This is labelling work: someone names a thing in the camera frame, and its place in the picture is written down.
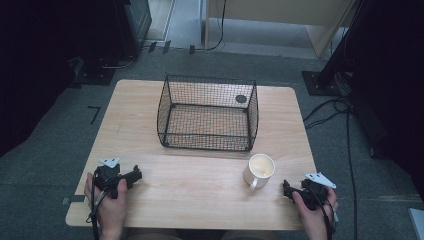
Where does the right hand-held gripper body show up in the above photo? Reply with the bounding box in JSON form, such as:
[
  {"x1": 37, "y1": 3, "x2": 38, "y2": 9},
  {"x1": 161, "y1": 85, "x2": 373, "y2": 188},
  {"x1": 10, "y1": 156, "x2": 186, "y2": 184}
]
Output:
[{"x1": 293, "y1": 171, "x2": 337, "y2": 212}]

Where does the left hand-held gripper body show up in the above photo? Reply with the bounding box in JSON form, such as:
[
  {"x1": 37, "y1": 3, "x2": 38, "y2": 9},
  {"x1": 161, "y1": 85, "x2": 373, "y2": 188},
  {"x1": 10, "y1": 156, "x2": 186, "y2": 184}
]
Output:
[{"x1": 93, "y1": 156, "x2": 125, "y2": 200}]

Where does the white cup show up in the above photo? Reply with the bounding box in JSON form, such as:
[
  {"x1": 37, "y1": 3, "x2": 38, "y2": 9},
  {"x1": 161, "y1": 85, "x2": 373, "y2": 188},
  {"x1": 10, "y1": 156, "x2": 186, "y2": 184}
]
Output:
[{"x1": 242, "y1": 153, "x2": 276, "y2": 191}]

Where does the black wire mesh basket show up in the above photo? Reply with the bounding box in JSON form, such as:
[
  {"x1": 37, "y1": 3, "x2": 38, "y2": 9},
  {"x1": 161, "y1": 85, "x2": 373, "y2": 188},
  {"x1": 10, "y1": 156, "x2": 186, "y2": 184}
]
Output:
[{"x1": 156, "y1": 74, "x2": 260, "y2": 153}]

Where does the person's right hand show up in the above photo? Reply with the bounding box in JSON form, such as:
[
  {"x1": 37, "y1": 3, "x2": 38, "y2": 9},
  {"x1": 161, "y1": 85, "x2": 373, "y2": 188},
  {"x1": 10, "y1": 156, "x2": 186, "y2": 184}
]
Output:
[{"x1": 291, "y1": 186, "x2": 340, "y2": 234}]

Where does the person's left hand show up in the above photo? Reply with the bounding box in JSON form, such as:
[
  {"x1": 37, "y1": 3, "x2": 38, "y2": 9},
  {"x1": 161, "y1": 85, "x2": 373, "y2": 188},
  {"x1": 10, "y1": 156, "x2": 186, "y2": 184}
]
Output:
[{"x1": 83, "y1": 171, "x2": 129, "y2": 233}]

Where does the grey tape strip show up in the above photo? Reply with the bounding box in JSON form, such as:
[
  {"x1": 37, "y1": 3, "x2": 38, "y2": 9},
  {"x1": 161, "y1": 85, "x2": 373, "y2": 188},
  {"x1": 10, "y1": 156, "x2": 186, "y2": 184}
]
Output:
[{"x1": 61, "y1": 195, "x2": 86, "y2": 206}]

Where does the black angled floor tape mark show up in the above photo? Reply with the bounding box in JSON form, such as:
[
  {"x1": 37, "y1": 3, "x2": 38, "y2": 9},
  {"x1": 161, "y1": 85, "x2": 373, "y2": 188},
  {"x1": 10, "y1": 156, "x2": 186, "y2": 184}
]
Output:
[{"x1": 87, "y1": 105, "x2": 102, "y2": 126}]

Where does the white flat object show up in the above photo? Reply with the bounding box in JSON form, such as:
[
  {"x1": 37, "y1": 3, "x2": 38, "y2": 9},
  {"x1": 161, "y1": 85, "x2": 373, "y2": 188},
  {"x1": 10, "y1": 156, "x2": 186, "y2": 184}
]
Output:
[{"x1": 408, "y1": 207, "x2": 424, "y2": 240}]

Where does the black stand with base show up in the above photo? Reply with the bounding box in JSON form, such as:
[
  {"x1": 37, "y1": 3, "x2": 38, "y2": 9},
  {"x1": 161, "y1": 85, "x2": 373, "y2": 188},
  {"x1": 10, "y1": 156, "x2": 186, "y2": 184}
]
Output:
[{"x1": 301, "y1": 0, "x2": 371, "y2": 98}]

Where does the dark cabinet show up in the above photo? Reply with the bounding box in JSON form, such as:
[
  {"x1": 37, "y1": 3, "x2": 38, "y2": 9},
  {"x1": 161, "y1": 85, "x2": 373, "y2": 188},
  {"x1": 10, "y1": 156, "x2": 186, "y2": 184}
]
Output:
[{"x1": 111, "y1": 0, "x2": 153, "y2": 58}]

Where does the light wooden furniture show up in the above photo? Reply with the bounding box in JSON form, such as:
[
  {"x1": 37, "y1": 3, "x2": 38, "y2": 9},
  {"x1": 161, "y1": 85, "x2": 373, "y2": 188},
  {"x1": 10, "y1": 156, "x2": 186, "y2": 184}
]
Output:
[{"x1": 202, "y1": 0, "x2": 356, "y2": 58}]

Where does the right hand-held gripper cable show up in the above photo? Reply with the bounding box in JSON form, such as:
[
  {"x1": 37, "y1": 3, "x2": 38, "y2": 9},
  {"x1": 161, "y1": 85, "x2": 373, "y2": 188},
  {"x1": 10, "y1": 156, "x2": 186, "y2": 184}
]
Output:
[{"x1": 308, "y1": 184, "x2": 338, "y2": 240}]

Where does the hand-held gripper cable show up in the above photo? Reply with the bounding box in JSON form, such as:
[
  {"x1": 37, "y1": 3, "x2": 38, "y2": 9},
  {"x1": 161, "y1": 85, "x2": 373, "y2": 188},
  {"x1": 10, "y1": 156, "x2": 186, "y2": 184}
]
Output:
[
  {"x1": 85, "y1": 168, "x2": 114, "y2": 240},
  {"x1": 308, "y1": 184, "x2": 338, "y2": 240}
]

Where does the left hand-held gripper cable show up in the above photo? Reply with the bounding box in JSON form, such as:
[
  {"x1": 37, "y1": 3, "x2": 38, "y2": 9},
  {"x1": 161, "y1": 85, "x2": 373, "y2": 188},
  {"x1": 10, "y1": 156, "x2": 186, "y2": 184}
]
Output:
[{"x1": 85, "y1": 168, "x2": 114, "y2": 240}]

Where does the long black floor cable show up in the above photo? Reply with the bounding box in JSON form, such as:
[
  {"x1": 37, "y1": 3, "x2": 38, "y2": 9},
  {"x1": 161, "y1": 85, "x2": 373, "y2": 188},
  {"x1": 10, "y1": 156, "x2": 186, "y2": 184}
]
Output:
[{"x1": 345, "y1": 106, "x2": 359, "y2": 240}]

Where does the black floor base plate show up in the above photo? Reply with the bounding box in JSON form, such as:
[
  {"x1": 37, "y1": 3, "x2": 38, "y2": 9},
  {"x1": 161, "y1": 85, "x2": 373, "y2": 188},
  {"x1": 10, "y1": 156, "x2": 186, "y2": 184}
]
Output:
[{"x1": 73, "y1": 58, "x2": 120, "y2": 87}]

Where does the black hanging cable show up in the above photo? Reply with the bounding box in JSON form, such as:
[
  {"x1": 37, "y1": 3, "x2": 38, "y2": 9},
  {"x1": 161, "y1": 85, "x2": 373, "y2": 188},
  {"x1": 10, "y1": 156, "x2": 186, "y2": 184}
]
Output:
[{"x1": 194, "y1": 0, "x2": 228, "y2": 53}]

